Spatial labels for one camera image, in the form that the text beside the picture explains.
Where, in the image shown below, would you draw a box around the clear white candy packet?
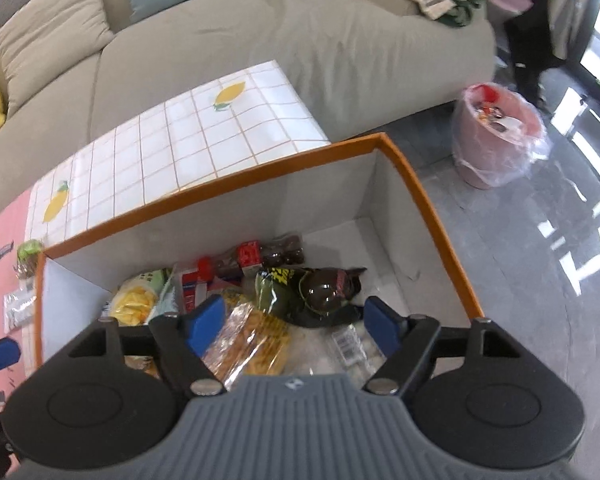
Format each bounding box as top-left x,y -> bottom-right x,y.
330,323 -> 386,382

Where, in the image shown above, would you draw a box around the beige sofa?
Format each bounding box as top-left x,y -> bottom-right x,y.
0,0 -> 495,212

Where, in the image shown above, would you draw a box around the orange rimmed white storage box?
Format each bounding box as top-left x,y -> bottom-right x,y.
33,133 -> 482,364

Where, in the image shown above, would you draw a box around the green yellow chip bag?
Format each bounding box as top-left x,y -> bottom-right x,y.
105,268 -> 171,326

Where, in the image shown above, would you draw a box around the beige cushion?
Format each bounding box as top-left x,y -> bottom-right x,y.
0,0 -> 114,116

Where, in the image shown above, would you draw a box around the silver white snack packet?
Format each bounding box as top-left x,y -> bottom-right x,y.
3,288 -> 36,334

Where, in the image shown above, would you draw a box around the dark green snack packet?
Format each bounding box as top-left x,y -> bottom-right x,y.
254,266 -> 366,328

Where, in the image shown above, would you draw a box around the pink white lemon tablecloth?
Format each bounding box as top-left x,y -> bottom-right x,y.
0,58 -> 333,424

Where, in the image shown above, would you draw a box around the pink trash bin with bag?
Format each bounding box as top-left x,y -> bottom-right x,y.
452,82 -> 552,190

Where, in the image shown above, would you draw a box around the green raisin packet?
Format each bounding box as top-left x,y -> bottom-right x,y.
14,240 -> 44,280

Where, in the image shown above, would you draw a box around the clear golden snack packet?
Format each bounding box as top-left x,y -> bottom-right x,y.
124,356 -> 161,380

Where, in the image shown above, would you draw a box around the red small candy bar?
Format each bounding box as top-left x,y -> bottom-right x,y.
197,234 -> 304,282

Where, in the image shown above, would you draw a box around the red snack packet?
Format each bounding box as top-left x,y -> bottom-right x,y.
173,263 -> 245,313

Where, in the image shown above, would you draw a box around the yellow noodle snack packet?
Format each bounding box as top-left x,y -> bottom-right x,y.
202,302 -> 291,390

